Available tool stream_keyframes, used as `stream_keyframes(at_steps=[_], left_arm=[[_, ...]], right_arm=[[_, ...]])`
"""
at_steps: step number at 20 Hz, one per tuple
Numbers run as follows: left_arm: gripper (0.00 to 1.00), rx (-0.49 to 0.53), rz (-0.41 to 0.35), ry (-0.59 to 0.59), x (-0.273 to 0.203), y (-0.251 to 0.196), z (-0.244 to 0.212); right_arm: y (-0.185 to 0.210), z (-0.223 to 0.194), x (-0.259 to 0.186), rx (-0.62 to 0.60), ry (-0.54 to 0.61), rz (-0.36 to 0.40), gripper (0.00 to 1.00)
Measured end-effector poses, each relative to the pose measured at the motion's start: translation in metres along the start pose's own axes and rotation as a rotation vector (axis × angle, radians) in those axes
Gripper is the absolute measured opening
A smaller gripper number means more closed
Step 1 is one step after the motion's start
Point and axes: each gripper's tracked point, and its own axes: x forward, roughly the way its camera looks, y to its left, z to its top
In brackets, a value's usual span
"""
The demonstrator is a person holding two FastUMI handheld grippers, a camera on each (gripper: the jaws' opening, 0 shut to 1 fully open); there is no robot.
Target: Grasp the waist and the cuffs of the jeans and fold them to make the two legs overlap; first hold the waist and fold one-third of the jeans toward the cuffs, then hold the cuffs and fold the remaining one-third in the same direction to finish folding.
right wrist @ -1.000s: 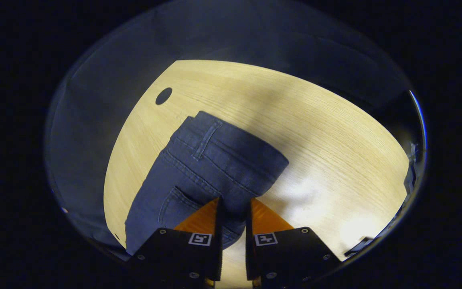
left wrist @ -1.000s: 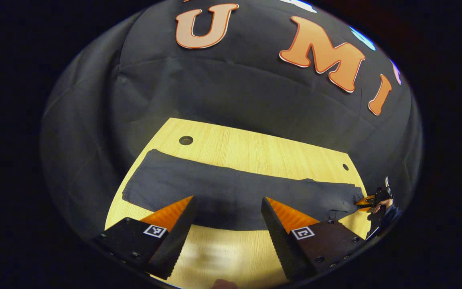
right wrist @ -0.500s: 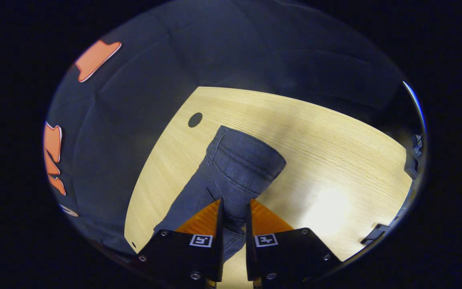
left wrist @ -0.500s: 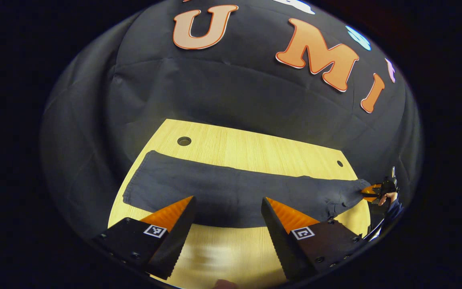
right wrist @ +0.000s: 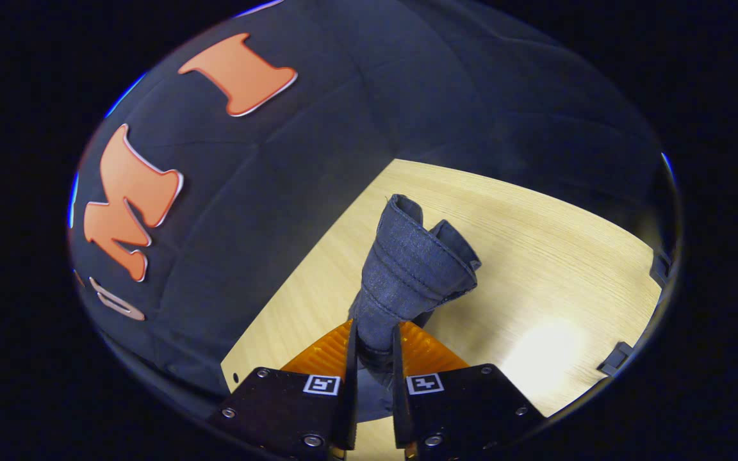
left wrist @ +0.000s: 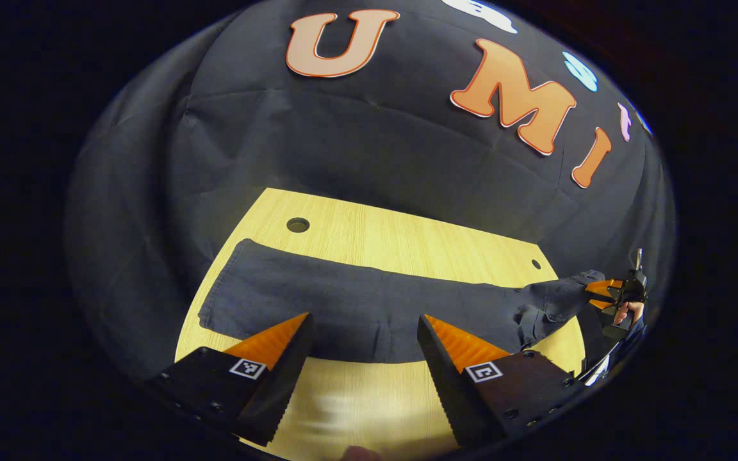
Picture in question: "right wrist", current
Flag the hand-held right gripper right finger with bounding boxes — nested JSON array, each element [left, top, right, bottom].
[[393, 320, 547, 461]]

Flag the dark grey jeans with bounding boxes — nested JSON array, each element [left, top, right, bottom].
[[348, 194, 482, 423]]

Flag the black table edge bracket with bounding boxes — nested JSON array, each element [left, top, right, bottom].
[[598, 342, 634, 377], [649, 250, 673, 289]]

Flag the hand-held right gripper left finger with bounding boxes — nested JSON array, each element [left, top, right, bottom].
[[208, 318, 359, 461]]

